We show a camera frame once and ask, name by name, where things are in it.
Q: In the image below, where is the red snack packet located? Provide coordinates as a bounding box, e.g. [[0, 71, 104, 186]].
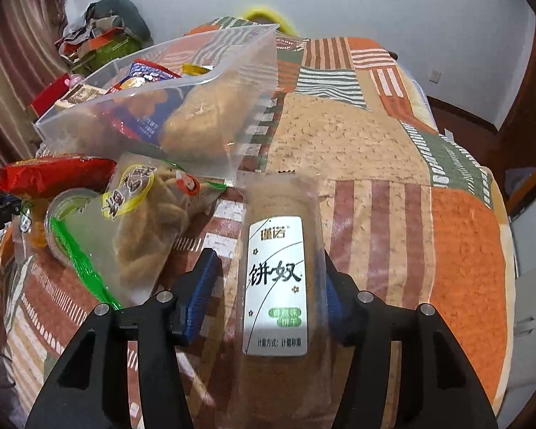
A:
[[0, 154, 118, 198]]

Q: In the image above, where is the red box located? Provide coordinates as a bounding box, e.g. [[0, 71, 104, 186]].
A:
[[30, 75, 72, 117]]

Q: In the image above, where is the yellow snack packet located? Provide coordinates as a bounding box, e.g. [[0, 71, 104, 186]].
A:
[[182, 63, 216, 78]]

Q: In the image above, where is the fried dough twist bag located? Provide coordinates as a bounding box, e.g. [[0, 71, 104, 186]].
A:
[[49, 154, 228, 311]]

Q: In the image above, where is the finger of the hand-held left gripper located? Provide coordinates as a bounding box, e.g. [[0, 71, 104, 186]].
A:
[[0, 197, 23, 237]]

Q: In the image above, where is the small cartoon snack packet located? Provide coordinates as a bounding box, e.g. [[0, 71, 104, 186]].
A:
[[107, 76, 162, 117]]

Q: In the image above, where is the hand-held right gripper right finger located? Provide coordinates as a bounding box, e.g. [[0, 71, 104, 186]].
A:
[[322, 250, 501, 429]]

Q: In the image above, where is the white label biscuit pack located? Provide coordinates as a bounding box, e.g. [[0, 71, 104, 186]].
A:
[[214, 172, 340, 429]]

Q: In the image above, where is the striped patchwork quilt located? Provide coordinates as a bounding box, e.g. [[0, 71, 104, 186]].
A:
[[0, 15, 516, 429]]

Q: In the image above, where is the yellow curved object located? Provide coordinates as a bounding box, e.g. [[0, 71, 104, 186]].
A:
[[243, 4, 298, 34]]

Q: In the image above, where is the green cardboard box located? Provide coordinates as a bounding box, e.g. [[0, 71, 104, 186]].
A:
[[71, 29, 139, 77]]

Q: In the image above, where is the green lid snack cup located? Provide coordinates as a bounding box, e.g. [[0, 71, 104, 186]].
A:
[[44, 188, 105, 265]]

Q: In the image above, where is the clear bread pack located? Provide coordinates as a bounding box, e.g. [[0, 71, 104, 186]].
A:
[[160, 76, 235, 158]]

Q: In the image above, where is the orange snack bag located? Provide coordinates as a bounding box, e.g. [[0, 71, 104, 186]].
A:
[[24, 203, 50, 251]]

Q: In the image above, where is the blue white snack bag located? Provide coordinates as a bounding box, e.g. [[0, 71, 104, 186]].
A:
[[127, 60, 184, 144]]

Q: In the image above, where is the pile of clutter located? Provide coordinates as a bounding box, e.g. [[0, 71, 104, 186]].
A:
[[56, 13, 117, 63]]

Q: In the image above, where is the striped brown curtain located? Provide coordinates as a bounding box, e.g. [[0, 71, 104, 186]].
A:
[[0, 0, 70, 197]]

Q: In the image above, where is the clear plastic container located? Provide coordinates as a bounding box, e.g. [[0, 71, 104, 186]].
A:
[[33, 24, 280, 184]]

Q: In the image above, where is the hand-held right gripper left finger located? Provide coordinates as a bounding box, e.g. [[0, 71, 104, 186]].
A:
[[24, 248, 219, 429]]

